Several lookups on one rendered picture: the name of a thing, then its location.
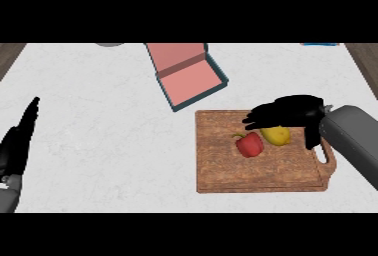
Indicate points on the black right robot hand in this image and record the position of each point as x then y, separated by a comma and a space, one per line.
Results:
290, 113

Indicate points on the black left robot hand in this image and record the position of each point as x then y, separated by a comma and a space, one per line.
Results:
18, 143

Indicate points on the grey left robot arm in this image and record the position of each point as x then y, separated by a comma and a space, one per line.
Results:
8, 195

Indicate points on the yellow lemon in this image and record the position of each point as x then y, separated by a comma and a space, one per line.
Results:
277, 135

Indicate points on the brown wooden cutting board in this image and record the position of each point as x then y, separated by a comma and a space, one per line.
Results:
256, 163

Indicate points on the pink open box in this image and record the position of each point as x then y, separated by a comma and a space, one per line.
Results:
190, 75

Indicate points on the red bell pepper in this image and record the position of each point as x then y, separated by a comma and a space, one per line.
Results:
250, 145

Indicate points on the blue flat object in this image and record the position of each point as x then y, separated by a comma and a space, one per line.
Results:
320, 44

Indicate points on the grey round object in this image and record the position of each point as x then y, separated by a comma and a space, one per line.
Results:
110, 44

